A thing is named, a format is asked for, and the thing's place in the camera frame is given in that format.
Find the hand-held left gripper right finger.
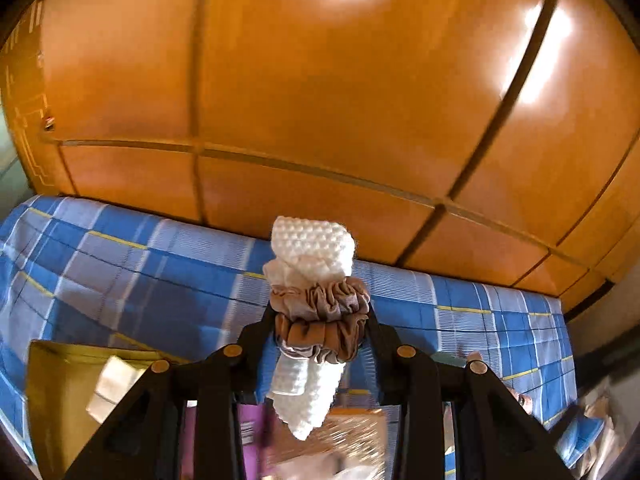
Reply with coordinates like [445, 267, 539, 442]
[361, 307, 576, 480]

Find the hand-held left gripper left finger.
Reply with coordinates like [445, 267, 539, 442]
[65, 317, 278, 480]

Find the white waffle towel roll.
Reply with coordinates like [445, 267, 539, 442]
[263, 216, 357, 442]

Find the beige cloth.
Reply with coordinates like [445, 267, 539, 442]
[87, 355, 147, 417]

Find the gold rectangular tray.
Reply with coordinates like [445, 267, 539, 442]
[25, 340, 191, 480]

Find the ornate metallic tissue box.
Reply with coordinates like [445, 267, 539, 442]
[265, 407, 388, 480]

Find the purple gable-top carton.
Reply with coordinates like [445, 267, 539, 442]
[180, 402, 281, 480]

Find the blue plaid bedsheet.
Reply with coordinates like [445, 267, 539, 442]
[0, 195, 581, 480]

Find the wooden wardrobe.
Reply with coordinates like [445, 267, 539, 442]
[0, 0, 640, 321]

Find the wooden door with inlay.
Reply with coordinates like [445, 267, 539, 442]
[0, 0, 61, 196]

